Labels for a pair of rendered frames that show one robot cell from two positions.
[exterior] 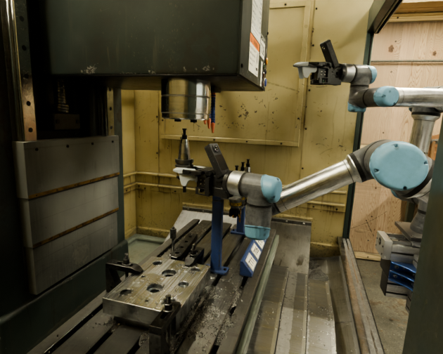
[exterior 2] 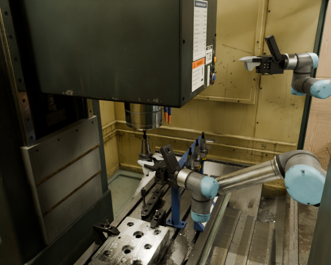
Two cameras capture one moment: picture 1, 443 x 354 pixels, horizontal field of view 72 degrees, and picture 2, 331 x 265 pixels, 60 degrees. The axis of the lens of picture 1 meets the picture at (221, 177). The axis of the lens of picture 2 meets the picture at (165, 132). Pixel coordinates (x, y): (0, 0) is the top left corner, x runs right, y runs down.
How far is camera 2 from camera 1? 0.40 m
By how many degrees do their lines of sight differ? 13
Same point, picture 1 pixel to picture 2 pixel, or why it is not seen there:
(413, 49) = not seen: outside the picture
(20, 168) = (28, 166)
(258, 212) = (199, 205)
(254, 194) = (196, 192)
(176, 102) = (136, 118)
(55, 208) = (54, 185)
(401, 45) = not seen: outside the picture
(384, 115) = not seen: outside the picture
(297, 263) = (248, 205)
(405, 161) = (309, 185)
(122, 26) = (90, 62)
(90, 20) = (65, 56)
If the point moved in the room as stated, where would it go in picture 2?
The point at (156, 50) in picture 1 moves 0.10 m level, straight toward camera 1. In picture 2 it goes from (117, 83) to (115, 90)
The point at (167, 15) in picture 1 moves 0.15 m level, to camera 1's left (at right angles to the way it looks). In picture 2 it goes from (123, 58) to (82, 58)
